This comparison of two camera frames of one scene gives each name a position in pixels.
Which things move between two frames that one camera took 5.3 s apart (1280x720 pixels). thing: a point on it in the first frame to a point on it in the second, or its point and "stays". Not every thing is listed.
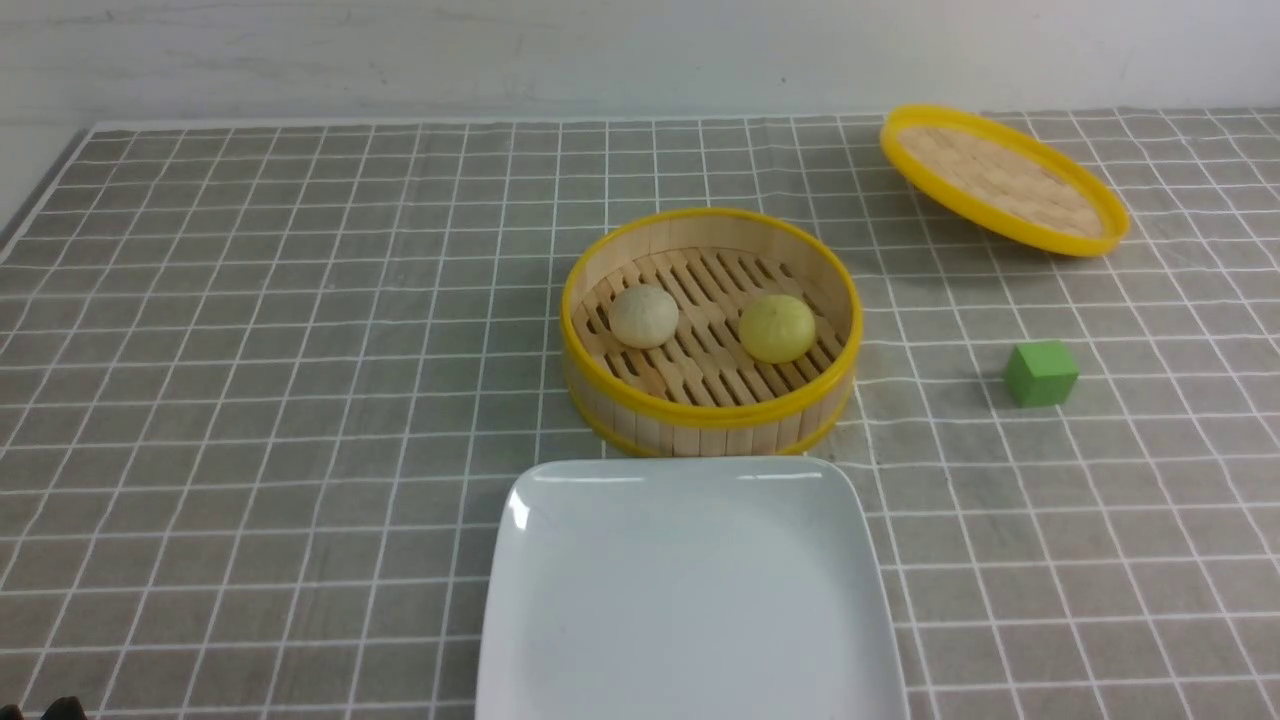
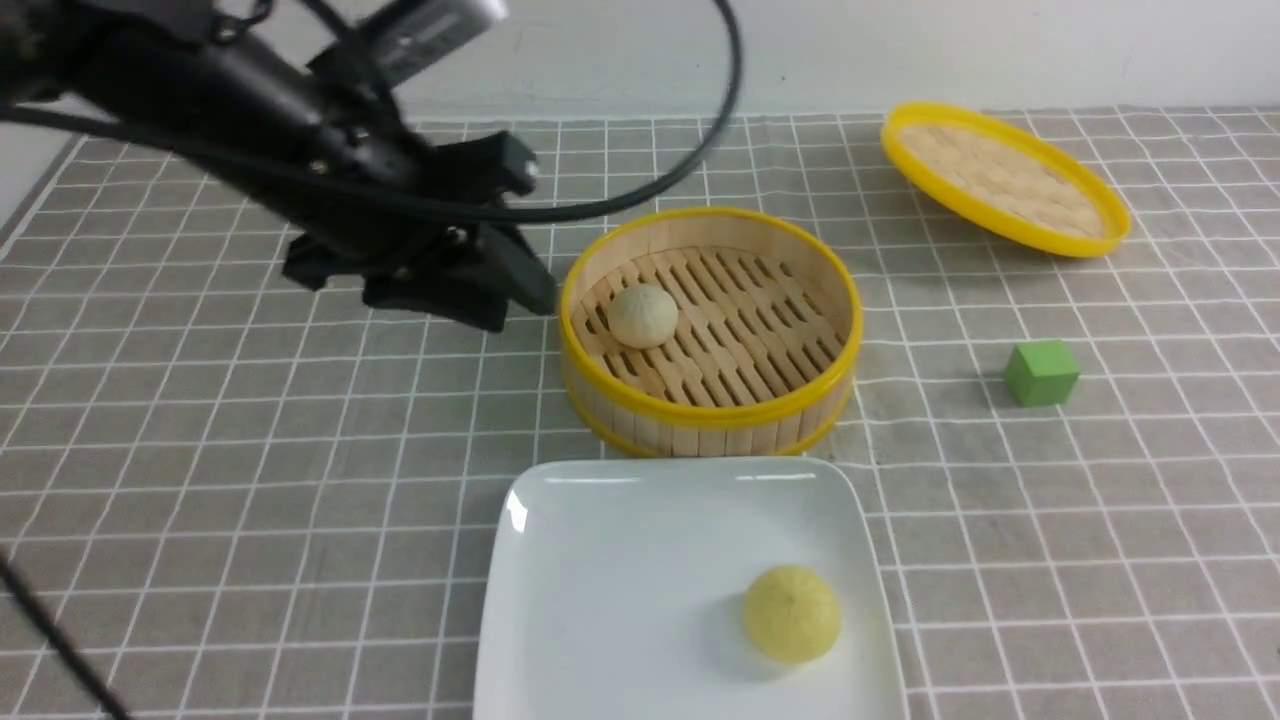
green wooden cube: x=1041 y=373 stays
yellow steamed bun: x=776 y=329 to x=792 y=613
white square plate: x=687 y=588 stays
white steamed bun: x=643 y=316 stays
